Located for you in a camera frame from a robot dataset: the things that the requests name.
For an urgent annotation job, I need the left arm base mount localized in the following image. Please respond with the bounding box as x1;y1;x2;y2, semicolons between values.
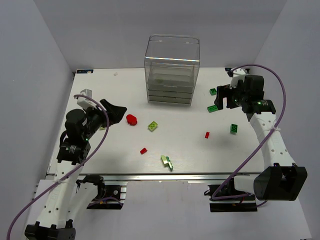
76;174;123;210

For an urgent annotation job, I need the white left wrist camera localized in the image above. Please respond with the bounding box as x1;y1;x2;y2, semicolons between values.
77;88;96;111

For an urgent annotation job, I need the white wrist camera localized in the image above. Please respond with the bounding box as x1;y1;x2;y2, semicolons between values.
227;67;247;89
77;88;96;111

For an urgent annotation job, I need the purple cable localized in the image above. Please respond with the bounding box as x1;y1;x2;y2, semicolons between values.
211;64;287;208
5;94;111;240

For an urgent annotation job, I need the blue label corner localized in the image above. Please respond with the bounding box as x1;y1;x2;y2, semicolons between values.
76;69;94;74
224;67;233;72

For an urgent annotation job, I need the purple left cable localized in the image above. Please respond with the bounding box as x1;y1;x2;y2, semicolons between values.
5;94;111;240

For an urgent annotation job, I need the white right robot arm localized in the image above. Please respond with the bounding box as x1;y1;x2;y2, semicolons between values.
212;75;308;201

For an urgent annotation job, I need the lime green lego brick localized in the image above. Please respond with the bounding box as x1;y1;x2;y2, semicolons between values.
147;121;158;132

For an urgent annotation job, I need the light green lego assembly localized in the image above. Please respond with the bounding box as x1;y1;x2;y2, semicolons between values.
160;155;174;171

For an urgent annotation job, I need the blue label right corner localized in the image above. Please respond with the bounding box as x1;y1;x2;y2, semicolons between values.
224;67;233;72

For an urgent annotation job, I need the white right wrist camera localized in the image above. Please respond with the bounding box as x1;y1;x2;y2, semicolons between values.
227;67;247;89

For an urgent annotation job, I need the clear drawer container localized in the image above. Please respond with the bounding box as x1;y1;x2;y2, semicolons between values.
144;34;200;106

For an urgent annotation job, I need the large red lego piece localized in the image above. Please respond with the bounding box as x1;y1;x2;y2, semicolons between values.
126;114;138;126

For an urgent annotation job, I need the small red lego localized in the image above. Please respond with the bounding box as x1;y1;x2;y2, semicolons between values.
205;131;210;139
140;148;148;155

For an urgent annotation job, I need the dark green lego brick right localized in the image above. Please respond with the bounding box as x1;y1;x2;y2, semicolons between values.
229;123;238;135

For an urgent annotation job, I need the aluminium table front rail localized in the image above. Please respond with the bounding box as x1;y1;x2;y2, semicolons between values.
46;172;266;182

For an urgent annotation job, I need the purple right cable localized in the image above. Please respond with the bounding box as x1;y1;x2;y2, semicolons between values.
211;64;287;208

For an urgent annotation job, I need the small green lego cube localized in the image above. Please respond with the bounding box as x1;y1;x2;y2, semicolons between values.
209;88;217;96

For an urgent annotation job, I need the small red lego front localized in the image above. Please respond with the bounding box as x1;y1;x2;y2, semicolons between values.
140;148;148;155

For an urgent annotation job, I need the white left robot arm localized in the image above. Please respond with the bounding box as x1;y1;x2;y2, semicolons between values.
24;95;127;240

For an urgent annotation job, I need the small red lego right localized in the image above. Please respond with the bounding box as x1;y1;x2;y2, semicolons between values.
205;131;210;139

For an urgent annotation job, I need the green lego plate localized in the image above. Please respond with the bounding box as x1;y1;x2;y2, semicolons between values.
207;105;219;113

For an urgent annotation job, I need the blue label left corner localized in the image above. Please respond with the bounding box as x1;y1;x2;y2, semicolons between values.
76;69;94;74

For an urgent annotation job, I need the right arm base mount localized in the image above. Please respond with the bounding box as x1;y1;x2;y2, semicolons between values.
203;184;258;213

